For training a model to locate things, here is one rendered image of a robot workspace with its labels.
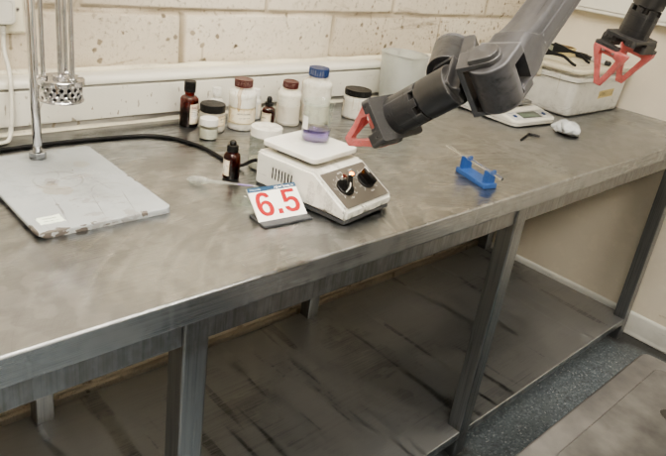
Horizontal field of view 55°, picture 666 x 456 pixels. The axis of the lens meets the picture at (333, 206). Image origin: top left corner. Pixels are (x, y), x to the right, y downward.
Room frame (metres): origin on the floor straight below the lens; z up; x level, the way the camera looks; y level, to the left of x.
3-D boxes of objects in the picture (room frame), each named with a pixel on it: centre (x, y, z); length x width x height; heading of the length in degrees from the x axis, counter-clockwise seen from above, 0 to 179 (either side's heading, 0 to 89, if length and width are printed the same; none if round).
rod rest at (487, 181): (1.24, -0.28, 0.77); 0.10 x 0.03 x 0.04; 27
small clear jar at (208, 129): (1.26, 0.27, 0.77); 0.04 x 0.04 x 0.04
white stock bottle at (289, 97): (1.45, 0.13, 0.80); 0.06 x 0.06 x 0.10
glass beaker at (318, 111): (1.07, 0.05, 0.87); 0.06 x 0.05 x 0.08; 155
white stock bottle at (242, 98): (1.37, 0.23, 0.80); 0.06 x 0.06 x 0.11
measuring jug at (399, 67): (1.76, -0.13, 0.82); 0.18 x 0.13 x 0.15; 14
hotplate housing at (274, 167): (1.04, 0.03, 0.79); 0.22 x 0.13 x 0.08; 55
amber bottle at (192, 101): (1.33, 0.33, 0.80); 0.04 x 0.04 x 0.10
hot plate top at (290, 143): (1.05, 0.05, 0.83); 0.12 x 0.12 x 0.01; 55
